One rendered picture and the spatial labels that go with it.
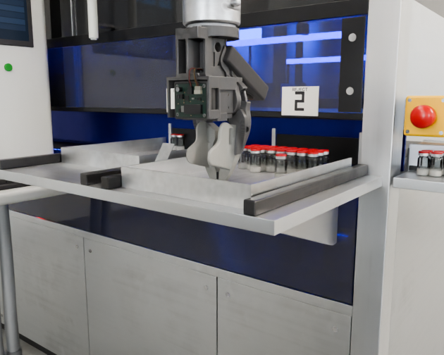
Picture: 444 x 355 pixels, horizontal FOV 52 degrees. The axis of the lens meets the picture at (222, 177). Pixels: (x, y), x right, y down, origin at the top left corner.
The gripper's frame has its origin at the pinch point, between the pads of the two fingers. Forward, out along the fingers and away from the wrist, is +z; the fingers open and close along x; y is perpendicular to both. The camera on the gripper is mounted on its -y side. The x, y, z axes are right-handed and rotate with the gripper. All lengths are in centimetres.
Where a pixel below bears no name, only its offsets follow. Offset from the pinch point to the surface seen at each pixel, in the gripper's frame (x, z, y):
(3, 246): -99, 35, -17
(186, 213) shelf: -3.3, 4.9, 4.0
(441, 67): 12, -18, -71
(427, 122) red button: 19.1, -6.9, -32.7
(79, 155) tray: -47.2, 1.5, -10.0
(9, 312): -98, 57, -17
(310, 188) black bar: 8.2, 2.5, -11.4
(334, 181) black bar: 8.2, 2.7, -20.3
